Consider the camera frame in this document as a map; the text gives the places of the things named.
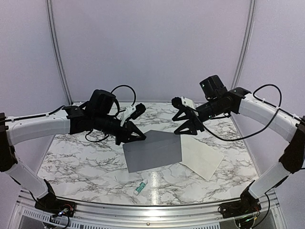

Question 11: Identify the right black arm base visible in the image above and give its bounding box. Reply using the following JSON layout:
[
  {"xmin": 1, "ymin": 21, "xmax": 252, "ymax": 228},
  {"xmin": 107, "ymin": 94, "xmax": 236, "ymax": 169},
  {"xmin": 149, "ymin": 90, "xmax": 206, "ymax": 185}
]
[{"xmin": 218, "ymin": 200, "xmax": 262, "ymax": 219}]

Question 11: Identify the right aluminium corner post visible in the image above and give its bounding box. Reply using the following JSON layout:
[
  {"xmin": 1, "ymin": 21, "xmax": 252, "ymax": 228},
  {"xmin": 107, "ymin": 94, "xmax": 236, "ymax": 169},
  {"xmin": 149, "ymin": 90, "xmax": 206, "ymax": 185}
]
[{"xmin": 230, "ymin": 0, "xmax": 257, "ymax": 89}]

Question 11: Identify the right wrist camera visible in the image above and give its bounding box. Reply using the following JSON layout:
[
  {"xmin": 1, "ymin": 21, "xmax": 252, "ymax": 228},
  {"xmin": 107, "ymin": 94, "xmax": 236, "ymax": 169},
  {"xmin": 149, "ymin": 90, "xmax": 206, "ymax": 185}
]
[{"xmin": 172, "ymin": 96, "xmax": 196, "ymax": 111}]

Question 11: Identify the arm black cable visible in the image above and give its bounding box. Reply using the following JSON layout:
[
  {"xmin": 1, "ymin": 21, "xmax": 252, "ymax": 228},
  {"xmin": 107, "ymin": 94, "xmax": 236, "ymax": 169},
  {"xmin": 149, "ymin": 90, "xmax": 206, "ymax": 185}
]
[
  {"xmin": 85, "ymin": 84, "xmax": 137, "ymax": 143},
  {"xmin": 202, "ymin": 83, "xmax": 283, "ymax": 141}
]

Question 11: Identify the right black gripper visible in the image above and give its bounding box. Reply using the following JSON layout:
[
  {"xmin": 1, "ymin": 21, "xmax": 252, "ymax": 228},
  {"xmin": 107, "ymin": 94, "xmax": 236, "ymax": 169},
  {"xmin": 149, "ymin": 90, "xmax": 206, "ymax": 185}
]
[{"xmin": 173, "ymin": 97, "xmax": 228, "ymax": 135}]

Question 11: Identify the aluminium front table rail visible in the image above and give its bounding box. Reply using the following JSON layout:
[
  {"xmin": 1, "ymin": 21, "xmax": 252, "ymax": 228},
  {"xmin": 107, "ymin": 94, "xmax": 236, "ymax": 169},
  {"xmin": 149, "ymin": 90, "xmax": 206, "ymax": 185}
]
[{"xmin": 8, "ymin": 190, "xmax": 286, "ymax": 229}]

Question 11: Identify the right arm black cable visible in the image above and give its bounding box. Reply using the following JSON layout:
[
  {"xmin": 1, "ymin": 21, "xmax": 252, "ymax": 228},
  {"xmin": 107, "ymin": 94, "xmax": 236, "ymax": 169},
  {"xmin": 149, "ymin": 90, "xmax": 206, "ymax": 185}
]
[{"xmin": 202, "ymin": 83, "xmax": 283, "ymax": 141}]

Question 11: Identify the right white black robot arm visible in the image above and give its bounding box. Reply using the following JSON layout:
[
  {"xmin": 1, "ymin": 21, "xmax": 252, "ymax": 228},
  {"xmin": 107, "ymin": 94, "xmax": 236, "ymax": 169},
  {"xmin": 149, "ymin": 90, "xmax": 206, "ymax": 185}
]
[{"xmin": 172, "ymin": 75, "xmax": 305, "ymax": 214}]

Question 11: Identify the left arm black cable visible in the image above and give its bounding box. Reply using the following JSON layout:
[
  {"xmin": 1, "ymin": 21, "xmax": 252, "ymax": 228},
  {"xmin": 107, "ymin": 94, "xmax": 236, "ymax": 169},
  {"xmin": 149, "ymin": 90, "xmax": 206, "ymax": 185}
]
[{"xmin": 85, "ymin": 84, "xmax": 137, "ymax": 143}]

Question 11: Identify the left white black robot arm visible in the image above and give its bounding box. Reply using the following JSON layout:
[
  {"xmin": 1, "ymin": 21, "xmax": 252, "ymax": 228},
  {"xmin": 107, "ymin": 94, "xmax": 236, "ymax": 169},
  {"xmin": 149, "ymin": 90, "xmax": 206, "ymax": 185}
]
[{"xmin": 0, "ymin": 89, "xmax": 146, "ymax": 212}]

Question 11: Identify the left aluminium corner post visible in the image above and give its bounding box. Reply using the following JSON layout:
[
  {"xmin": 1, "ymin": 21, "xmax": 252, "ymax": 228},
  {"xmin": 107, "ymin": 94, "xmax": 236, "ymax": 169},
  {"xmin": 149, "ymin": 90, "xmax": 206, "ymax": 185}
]
[{"xmin": 45, "ymin": 0, "xmax": 73, "ymax": 104}]

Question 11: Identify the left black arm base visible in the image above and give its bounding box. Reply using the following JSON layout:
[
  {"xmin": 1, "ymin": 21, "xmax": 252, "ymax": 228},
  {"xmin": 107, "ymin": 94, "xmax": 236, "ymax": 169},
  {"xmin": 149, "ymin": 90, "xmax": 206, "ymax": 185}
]
[{"xmin": 35, "ymin": 199, "xmax": 76, "ymax": 217}]

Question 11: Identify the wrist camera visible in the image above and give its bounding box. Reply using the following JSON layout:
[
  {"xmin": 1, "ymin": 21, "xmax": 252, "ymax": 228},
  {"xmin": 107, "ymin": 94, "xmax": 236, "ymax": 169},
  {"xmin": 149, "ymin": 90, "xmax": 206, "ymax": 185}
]
[
  {"xmin": 120, "ymin": 103, "xmax": 146, "ymax": 126},
  {"xmin": 172, "ymin": 96, "xmax": 196, "ymax": 111}
]

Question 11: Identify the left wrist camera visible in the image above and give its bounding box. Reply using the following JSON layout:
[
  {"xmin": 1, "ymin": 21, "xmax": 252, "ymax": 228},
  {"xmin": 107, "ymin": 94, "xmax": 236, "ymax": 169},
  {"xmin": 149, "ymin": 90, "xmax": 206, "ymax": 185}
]
[{"xmin": 120, "ymin": 103, "xmax": 146, "ymax": 126}]

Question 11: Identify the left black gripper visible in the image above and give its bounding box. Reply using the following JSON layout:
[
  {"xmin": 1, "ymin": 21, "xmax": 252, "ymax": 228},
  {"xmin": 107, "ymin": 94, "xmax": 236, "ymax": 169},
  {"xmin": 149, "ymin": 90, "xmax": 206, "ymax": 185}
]
[{"xmin": 92, "ymin": 112, "xmax": 146, "ymax": 146}]

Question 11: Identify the grey paper envelope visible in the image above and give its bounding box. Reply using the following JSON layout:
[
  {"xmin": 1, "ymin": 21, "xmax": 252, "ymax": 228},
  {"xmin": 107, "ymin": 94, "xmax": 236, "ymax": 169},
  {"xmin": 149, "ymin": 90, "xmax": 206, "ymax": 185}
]
[{"xmin": 122, "ymin": 130, "xmax": 182, "ymax": 173}]

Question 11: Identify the green white glue stick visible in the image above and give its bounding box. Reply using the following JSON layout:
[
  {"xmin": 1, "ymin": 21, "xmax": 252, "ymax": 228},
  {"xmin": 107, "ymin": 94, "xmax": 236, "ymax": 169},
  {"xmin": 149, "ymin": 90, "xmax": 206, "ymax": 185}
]
[{"xmin": 134, "ymin": 179, "xmax": 148, "ymax": 195}]

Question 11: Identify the aluminium corner post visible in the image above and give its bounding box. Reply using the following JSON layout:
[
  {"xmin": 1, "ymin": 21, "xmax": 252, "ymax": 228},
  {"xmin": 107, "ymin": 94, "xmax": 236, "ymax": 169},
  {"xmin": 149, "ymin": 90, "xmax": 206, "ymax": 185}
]
[
  {"xmin": 45, "ymin": 0, "xmax": 73, "ymax": 104},
  {"xmin": 230, "ymin": 0, "xmax": 257, "ymax": 89}
]

